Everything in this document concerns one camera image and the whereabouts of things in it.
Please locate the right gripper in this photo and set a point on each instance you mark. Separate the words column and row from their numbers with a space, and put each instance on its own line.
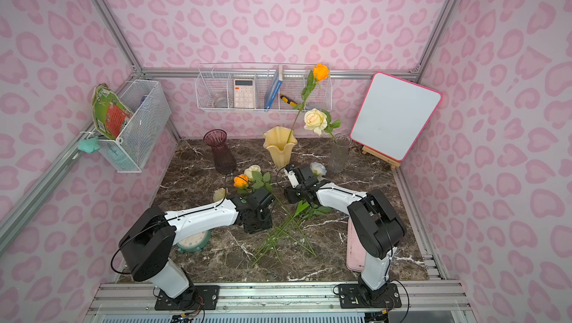
column 296, row 187

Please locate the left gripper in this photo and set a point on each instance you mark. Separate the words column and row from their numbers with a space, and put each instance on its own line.
column 260, row 214

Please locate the orange rose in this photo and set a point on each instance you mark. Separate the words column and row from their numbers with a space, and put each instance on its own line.
column 246, row 186
column 318, row 73

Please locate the cream rose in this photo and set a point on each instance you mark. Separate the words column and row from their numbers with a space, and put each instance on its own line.
column 320, row 121
column 279, row 203
column 220, row 194

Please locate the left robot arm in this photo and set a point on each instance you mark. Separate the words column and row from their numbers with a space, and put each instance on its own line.
column 146, row 247

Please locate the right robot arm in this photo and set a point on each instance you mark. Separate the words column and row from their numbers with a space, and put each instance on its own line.
column 378, row 226

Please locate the white rose upper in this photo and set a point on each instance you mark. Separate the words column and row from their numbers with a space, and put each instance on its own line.
column 318, row 169

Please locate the cream rose on table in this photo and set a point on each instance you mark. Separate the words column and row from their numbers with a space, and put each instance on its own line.
column 220, row 194

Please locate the clear glass vase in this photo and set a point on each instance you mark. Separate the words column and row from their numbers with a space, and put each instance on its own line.
column 340, row 152

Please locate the yellow flower-shaped vase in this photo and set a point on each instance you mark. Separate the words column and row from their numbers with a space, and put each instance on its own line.
column 279, row 142

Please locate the purple ribbed glass vase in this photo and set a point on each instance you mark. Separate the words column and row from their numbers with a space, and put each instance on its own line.
column 224, row 160

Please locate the green round alarm clock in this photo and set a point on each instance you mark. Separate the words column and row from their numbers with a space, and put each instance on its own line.
column 195, row 243

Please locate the yellow utility knife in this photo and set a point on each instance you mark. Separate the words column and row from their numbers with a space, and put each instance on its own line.
column 293, row 104

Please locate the wooden easel stand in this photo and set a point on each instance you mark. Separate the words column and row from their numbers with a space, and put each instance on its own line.
column 392, row 162

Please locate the blue book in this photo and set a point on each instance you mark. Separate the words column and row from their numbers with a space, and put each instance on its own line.
column 273, row 90

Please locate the pink calculator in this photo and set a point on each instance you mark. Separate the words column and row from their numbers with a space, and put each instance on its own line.
column 244, row 93

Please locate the clear tape roll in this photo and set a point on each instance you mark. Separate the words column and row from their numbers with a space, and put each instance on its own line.
column 220, row 100

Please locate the pink-framed whiteboard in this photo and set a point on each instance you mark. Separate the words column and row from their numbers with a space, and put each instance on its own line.
column 393, row 115

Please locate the green red paper fan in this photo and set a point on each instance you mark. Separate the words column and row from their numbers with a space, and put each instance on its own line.
column 110, row 115

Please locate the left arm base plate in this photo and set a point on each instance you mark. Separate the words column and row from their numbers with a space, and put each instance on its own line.
column 195, row 297

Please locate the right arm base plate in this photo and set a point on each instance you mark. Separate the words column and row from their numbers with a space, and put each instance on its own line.
column 354, row 296

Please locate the white wire wall basket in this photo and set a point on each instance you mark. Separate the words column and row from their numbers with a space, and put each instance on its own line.
column 219, row 80

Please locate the white wire side basket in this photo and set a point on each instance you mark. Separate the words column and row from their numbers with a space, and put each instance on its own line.
column 130, row 151

